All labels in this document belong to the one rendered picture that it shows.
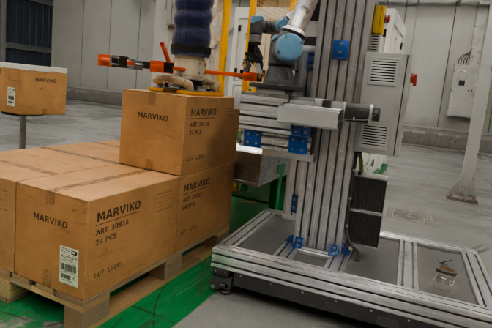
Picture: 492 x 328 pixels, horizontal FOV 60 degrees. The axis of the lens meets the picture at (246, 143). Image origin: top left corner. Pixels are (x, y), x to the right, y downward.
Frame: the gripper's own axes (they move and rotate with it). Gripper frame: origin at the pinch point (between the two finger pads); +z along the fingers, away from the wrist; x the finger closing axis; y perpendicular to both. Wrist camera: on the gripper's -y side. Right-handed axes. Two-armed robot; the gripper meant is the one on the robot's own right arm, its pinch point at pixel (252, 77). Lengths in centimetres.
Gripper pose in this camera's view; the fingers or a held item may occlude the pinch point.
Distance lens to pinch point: 257.6
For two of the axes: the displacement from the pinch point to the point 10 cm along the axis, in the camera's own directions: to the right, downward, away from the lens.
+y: -4.3, 0.8, -9.0
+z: -0.9, 9.9, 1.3
